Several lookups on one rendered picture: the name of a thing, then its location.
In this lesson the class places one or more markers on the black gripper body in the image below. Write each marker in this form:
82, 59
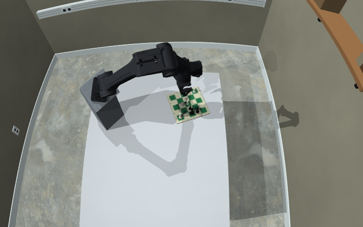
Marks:
181, 84

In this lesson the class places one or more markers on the green and cream chessboard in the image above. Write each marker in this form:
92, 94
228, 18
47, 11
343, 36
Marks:
195, 101

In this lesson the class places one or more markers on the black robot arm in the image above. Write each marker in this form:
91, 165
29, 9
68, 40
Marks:
144, 63

